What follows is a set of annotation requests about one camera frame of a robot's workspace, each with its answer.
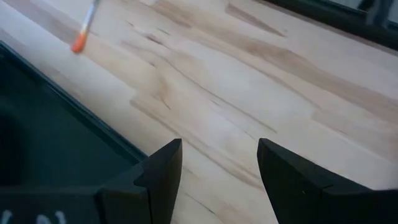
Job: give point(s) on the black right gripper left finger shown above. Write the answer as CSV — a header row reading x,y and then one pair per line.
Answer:
x,y
149,193

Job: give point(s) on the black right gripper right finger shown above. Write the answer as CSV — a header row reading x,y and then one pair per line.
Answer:
x,y
304,196

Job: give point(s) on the black metal table frame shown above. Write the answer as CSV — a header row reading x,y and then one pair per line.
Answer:
x,y
342,18

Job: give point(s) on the dark green rectangular tray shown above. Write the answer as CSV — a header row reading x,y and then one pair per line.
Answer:
x,y
46,130

